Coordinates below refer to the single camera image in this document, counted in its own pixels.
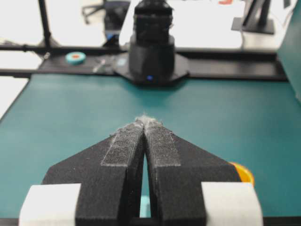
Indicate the black monitor stand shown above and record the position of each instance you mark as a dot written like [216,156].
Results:
[255,18]

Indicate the black tripod stand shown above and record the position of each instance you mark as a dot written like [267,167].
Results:
[47,40]

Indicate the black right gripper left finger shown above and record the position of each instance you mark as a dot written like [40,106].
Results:
[99,186]

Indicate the orange cup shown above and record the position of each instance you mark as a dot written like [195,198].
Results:
[244,173]

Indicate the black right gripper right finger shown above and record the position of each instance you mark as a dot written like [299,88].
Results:
[192,187]

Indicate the teal tape roll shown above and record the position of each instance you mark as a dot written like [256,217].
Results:
[75,58]

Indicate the light blue block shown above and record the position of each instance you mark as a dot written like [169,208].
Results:
[145,207]

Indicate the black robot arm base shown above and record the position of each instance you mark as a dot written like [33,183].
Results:
[151,59]

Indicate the black office chair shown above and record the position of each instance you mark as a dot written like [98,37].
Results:
[115,12]

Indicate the small metal tool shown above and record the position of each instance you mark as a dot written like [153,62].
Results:
[100,67]

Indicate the black rail frame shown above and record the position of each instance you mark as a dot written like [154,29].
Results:
[202,65]

